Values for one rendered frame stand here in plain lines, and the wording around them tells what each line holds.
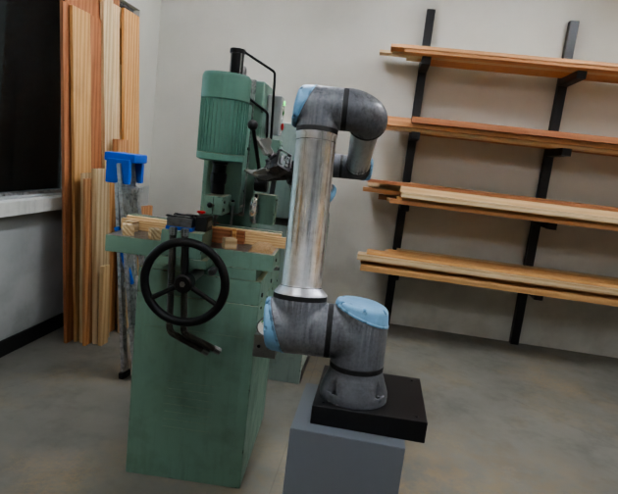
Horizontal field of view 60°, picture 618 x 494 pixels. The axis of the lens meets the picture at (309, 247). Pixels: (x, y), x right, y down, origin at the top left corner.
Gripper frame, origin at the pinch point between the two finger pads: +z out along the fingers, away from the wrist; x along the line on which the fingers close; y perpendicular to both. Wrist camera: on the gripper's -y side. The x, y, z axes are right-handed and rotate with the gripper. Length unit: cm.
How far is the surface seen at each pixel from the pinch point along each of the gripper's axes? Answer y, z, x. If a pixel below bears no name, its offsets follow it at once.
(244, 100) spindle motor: -0.6, 5.1, -20.0
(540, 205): -14, -229, -97
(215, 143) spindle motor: -10.3, 7.5, -4.3
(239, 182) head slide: -22.5, -11.6, -2.9
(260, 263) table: -8.6, -19.1, 32.1
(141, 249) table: -36, 13, 33
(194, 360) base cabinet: -38, -18, 64
